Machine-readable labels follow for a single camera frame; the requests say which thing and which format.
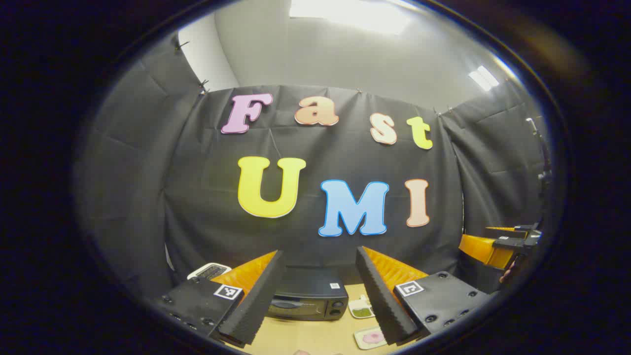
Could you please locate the black backdrop cloth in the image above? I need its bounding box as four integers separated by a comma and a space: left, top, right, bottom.
74, 32, 550, 301

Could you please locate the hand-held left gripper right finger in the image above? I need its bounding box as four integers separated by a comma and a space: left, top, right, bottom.
355, 246, 494, 346

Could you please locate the white divided plate with beans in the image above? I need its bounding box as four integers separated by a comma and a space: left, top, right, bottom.
348, 295, 377, 320

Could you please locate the white plate with pink food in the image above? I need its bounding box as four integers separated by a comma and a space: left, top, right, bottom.
353, 326, 388, 351

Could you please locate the small ceiling light panel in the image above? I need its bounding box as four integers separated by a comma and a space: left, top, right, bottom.
468, 65, 500, 92

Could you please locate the black electric oven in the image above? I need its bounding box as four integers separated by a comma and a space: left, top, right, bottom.
266, 266, 350, 321

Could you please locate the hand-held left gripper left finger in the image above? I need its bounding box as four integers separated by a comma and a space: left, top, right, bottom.
155, 249, 287, 348

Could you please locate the white countertop appliance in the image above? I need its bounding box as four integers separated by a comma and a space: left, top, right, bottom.
187, 263, 232, 282

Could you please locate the large ceiling light panel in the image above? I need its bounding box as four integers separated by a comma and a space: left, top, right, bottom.
288, 0, 413, 36

